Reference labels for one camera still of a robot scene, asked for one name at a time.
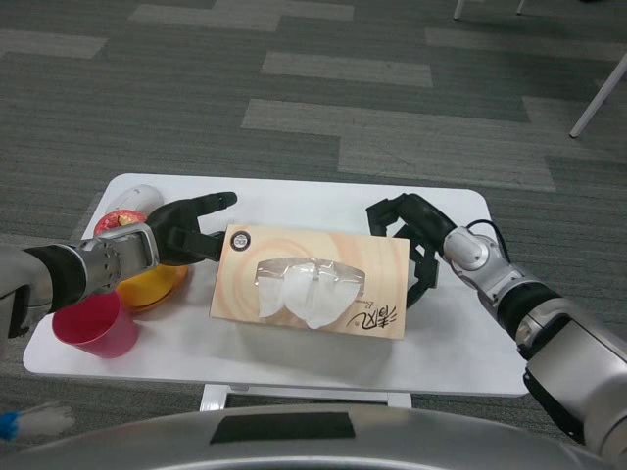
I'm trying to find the orange plastic plate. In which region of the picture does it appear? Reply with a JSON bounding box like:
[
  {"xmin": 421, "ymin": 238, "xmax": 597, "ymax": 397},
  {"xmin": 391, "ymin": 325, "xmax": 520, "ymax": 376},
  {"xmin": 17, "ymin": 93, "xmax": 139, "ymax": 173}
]
[{"xmin": 121, "ymin": 263, "xmax": 190, "ymax": 314}]

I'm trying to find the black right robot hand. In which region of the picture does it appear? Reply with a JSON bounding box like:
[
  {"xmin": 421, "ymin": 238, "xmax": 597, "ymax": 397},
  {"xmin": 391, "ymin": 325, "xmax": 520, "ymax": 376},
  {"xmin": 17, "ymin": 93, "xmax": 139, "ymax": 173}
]
[{"xmin": 365, "ymin": 193, "xmax": 464, "ymax": 309}]

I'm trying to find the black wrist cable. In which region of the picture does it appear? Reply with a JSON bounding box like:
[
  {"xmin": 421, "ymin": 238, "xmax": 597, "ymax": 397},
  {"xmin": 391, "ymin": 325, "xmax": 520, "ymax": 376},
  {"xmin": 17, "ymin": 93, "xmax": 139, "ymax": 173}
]
[{"xmin": 464, "ymin": 218, "xmax": 510, "ymax": 260}]

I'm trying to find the red apple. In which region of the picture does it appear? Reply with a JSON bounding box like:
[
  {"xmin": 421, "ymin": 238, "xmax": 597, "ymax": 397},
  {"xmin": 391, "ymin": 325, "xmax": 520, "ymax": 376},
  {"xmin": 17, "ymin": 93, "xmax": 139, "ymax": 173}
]
[{"xmin": 94, "ymin": 209, "xmax": 148, "ymax": 236}]

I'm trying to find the white computer mouse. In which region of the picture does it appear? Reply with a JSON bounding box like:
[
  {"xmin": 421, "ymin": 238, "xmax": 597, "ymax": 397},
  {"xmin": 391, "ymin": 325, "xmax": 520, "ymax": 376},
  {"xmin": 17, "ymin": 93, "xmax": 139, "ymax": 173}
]
[{"xmin": 105, "ymin": 183, "xmax": 167, "ymax": 219}]

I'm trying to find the pink plastic cup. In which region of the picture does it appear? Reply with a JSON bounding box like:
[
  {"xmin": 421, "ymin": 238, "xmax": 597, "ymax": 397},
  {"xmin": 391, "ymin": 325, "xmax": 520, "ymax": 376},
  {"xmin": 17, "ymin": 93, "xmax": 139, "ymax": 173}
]
[{"xmin": 52, "ymin": 291, "xmax": 141, "ymax": 360}]

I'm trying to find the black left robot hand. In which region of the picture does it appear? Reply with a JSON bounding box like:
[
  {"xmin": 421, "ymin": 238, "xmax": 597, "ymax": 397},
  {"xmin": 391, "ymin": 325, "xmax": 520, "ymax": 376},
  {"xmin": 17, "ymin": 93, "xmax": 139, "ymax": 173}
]
[{"xmin": 145, "ymin": 191, "xmax": 239, "ymax": 269}]

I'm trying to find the white slanted furniture leg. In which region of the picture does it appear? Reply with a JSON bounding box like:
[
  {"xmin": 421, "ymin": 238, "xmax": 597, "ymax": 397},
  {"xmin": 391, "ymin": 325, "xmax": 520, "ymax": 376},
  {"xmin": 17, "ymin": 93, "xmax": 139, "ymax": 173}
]
[{"xmin": 568, "ymin": 51, "xmax": 627, "ymax": 139}]

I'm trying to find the silver robot chest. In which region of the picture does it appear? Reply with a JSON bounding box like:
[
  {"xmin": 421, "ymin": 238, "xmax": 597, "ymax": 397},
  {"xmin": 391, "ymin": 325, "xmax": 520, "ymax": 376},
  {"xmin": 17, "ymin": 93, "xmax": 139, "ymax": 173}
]
[{"xmin": 0, "ymin": 406, "xmax": 627, "ymax": 470}]

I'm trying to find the white table base frame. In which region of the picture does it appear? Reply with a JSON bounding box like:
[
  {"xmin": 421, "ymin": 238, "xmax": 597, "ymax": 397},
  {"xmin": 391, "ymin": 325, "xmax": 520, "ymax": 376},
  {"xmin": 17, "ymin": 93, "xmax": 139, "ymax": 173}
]
[{"xmin": 198, "ymin": 384, "xmax": 413, "ymax": 412}]

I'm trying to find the beige cardboard tissue box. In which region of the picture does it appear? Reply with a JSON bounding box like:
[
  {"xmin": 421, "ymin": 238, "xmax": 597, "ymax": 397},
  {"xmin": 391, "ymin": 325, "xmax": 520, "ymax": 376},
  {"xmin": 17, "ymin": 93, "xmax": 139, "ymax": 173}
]
[{"xmin": 209, "ymin": 223, "xmax": 411, "ymax": 343}]

